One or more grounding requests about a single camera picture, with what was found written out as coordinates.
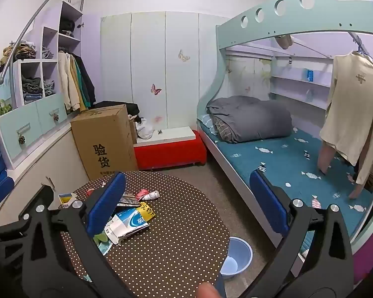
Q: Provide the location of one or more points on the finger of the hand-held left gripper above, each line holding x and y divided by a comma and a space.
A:
0, 190
6, 232

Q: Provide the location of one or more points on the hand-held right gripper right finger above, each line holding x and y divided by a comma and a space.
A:
269, 205

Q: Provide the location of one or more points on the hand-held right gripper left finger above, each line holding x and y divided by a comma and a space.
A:
107, 205

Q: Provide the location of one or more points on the grey printed wrapper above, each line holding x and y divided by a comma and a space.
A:
128, 199

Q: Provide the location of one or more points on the blue white carton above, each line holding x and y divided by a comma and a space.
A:
130, 223

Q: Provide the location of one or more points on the yellow snack packet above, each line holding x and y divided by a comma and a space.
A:
146, 210

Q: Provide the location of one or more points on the small yellow blue box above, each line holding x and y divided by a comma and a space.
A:
66, 199

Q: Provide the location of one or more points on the light blue plastic bin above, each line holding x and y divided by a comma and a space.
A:
236, 254

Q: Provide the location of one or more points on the person's right hand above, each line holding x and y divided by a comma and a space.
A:
206, 291

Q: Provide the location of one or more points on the red snack packet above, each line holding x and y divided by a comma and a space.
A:
90, 191

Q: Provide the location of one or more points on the green printed packet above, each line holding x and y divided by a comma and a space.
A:
102, 243

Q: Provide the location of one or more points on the teal candy print bedsheet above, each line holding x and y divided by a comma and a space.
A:
283, 161

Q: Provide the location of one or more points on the pine cone ornament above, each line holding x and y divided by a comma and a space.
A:
56, 118
21, 140

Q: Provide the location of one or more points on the large cardboard box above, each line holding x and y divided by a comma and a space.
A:
105, 142

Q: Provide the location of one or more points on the beige lower cabinet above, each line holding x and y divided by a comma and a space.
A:
59, 161

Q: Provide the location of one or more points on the pink garment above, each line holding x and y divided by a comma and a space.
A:
326, 158

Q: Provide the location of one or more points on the brown polka-dot tablecloth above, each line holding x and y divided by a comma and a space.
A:
174, 239

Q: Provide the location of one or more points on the green artificial plant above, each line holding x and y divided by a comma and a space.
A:
3, 109

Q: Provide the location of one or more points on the red bench white top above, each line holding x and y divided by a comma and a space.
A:
171, 153

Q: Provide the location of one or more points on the white plastic bag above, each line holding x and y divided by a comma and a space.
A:
144, 130

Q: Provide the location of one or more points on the grey plaid blanket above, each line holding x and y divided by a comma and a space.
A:
223, 128

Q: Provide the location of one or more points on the grey duvet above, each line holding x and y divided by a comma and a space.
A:
251, 115

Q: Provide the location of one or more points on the black cloth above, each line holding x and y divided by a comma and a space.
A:
124, 107

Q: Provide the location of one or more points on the pale pink butterfly sticker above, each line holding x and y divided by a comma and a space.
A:
158, 118

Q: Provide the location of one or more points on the light blue pillow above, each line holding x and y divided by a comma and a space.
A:
206, 121

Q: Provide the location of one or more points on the grey folded clothes pile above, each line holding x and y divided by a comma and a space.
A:
32, 88

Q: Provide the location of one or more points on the purple stool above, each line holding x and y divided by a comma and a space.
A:
368, 257

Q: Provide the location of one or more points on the clear bottle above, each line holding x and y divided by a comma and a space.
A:
310, 95

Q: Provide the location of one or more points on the green jacket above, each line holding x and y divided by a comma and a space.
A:
82, 90

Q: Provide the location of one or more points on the cream jacket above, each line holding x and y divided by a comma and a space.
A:
66, 80

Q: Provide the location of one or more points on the black jacket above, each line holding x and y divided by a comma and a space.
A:
87, 77

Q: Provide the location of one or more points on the cream sweater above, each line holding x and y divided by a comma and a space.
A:
351, 105

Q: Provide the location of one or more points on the blue packet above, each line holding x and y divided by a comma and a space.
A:
310, 75

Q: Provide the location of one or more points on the olive folded clothes pile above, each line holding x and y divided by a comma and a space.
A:
18, 51

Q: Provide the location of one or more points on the white wardrobe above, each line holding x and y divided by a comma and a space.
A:
149, 68

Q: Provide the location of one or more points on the grey metal handrail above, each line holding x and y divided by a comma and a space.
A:
21, 34

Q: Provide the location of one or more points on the beige cloth bundle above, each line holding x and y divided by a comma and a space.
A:
284, 42

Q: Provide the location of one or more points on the beige butterfly sticker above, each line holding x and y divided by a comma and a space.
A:
184, 56

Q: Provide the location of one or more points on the lilac stair shelf cabinet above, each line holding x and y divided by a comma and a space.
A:
51, 21

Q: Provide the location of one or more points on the black folded clothes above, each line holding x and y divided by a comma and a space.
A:
66, 24

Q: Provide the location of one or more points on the blue clothes hanger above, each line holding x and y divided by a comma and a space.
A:
360, 47

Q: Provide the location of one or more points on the lilac wall shelf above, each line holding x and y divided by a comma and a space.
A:
298, 82

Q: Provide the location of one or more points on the teal bunk bed frame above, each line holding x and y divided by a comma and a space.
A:
267, 21

